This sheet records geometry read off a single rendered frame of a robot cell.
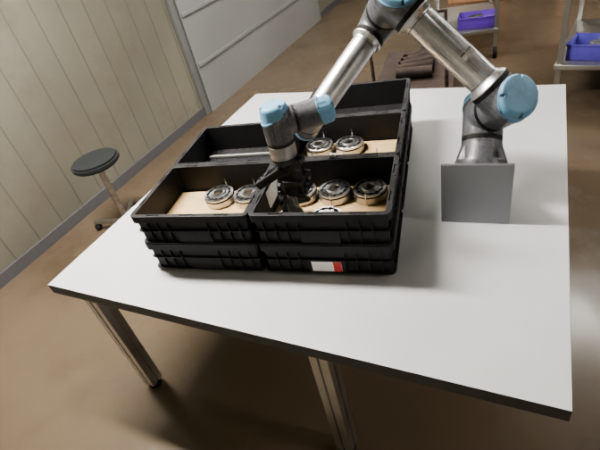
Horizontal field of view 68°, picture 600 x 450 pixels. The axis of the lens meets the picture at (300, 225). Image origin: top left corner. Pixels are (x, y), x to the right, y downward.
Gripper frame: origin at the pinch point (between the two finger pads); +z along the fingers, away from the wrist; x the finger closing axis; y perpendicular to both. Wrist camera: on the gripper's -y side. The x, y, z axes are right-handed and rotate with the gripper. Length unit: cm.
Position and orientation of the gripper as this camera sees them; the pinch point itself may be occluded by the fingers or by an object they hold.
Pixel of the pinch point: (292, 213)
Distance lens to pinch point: 135.5
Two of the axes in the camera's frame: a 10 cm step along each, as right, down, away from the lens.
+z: 2.0, 7.8, 6.0
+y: 9.2, 0.7, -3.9
